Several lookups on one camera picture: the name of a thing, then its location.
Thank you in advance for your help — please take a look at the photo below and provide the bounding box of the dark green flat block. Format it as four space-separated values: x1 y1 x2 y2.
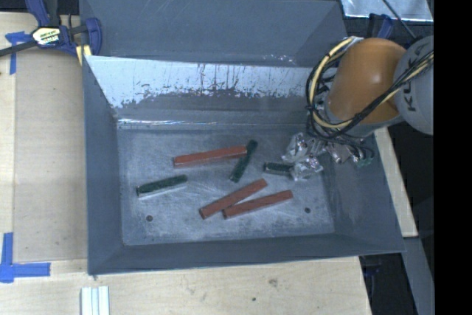
229 139 259 184
135 174 189 198
263 161 296 176

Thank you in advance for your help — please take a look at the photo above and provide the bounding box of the grey metal bin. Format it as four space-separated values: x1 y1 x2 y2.
77 0 407 276

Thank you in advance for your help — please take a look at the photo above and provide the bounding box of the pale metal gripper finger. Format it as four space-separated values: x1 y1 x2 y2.
282 133 320 162
291 155 325 182

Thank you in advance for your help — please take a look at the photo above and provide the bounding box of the red-brown flat block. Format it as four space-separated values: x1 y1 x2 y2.
172 145 249 169
198 178 269 221
221 190 295 221

